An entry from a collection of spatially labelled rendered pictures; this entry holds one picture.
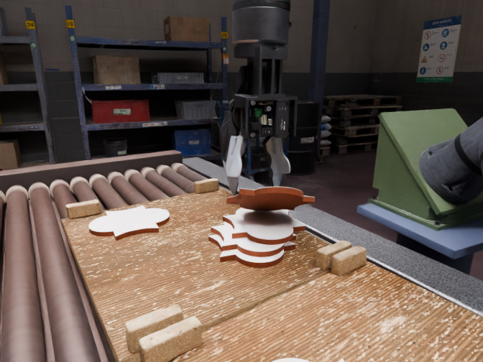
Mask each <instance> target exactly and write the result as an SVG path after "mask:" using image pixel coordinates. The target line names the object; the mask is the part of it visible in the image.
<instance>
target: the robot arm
mask: <svg viewBox="0 0 483 362"><path fill-rule="evenodd" d="M289 17H290V0H233V12H232V43H233V44H234V45H236V47H235V48H234V57H235V58H245V59H247V65H244V66H241V67H240V69H239V72H238V74H237V76H236V79H235V81H234V84H233V86H232V88H231V91H230V94H229V97H228V103H229V111H230V112H228V111H225V117H224V120H223V122H222V125H221V128H220V132H219V141H220V146H221V156H222V159H223V163H224V171H225V175H226V181H227V183H228V186H229V188H230V190H231V192H232V194H233V195H236V191H237V188H238V184H239V181H238V177H239V176H240V174H241V170H242V159H241V157H242V156H243V154H244V153H245V150H246V147H247V145H246V143H245V142H244V141H243V137H244V138H245V139H248V138H249V139H253V138H256V137H264V136H266V138H265V139H264V141H263V142H262V145H263V148H264V150H265V151H266V153H267V156H268V161H267V166H268V167H269V169H270V174H269V180H270V184H271V186H272V187H279V185H280V183H281V180H282V175H283V174H289V173H290V171H291V168H290V162H289V160H288V159H287V157H286V156H285V145H286V143H287V140H288V137H289V135H291V136H295V133H296V119H297V104H298V97H296V96H286V95H285V93H281V90H282V60H286V59H287V56H288V48H287V47H284V45H286V44H287V43H288V35H289V29H291V27H292V23H291V22H289ZM291 107H293V108H294V112H293V127H291V126H290V112H291ZM238 129H241V135H239V130H238ZM419 168H420V171H421V174H422V176H423V178H424V179H425V181H426V182H427V183H428V185H429V186H430V187H431V189H432V190H433V191H434V192H436V193H437V194H438V195H440V196H441V197H442V198H444V199H445V200H447V201H449V202H452V203H456V204H465V203H468V202H469V201H471V200H473V199H475V198H477V197H478V196H479V195H480V193H481V192H482V191H483V117H482V118H480V120H478V121H477V122H475V123H474V124H472V125H471V126H470V127H469V128H467V129H466V130H464V131H463V132H461V133H460V134H459V135H458V136H456V137H454V138H452V139H449V140H446V141H443V142H440V143H437V144H434V145H432V146H430V147H429V148H427V149H426V150H425V151H423V152H422V153H421V155H420V157H419Z"/></svg>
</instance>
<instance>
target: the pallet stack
mask: <svg viewBox="0 0 483 362"><path fill-rule="evenodd" d="M386 98H390V99H392V103H391V104H383V103H385V102H386ZM326 100H329V101H328V103H325V102H326ZM369 100H370V101H369ZM401 103H402V96H381V95H367V94H362V95H345V96H324V97H323V114H322V115H327V116H328V117H329V118H331V120H330V121H329V122H326V123H328V124H330V125H331V129H329V130H328V131H329V132H331V135H329V136H327V137H324V139H327V140H329V141H330V142H331V144H329V145H327V146H329V147H330V150H335V149H336V151H337V152H336V154H348V153H356V152H368V151H374V150H377V148H372V146H374V145H377V143H378V136H379V130H380V119H379V118H378V116H379V115H380V114H381V113H384V112H386V111H387V108H391V109H392V110H391V112H396V111H401V108H402V107H403V106H397V105H401ZM325 108H327V109H326V111H324V109H325ZM354 147H361V149H360V150H353V151H347V149H348V148H354Z"/></svg>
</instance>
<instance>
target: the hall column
mask: <svg viewBox="0 0 483 362"><path fill-rule="evenodd" d="M329 10H330V0H314V2H313V27H312V40H311V53H310V78H309V91H308V100H309V101H319V102H321V103H320V111H319V122H318V125H319V127H318V143H317V147H318V149H317V153H316V165H319V164H328V163H329V162H327V161H326V158H324V160H322V159H319V157H320V145H321V119H322V114H323V94H324V83H325V72H326V49H327V41H328V21H329Z"/></svg>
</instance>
